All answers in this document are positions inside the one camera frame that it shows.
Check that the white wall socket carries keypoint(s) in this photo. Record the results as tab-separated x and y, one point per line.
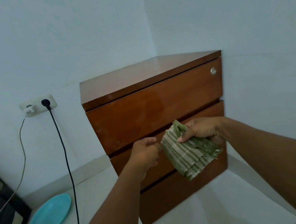
37	103

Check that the person's right hand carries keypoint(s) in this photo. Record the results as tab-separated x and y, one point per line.
204	129

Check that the person's left forearm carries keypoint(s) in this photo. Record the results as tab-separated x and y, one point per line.
111	218

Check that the person's right forearm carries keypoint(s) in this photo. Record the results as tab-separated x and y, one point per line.
282	157

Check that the brown wooden drawer cabinet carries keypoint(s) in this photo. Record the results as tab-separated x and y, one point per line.
144	72

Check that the person's left hand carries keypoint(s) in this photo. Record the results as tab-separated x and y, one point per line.
143	155

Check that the green striped cleaning cloth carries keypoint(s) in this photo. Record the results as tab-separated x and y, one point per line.
188	157

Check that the brown wooden drawer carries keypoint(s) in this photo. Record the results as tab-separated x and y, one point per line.
209	112
171	195

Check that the light blue plastic plate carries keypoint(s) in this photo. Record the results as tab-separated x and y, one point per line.
49	215

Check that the silver drawer lock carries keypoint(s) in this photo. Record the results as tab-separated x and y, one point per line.
213	71

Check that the white charger adapter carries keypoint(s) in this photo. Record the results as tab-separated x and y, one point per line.
29	109

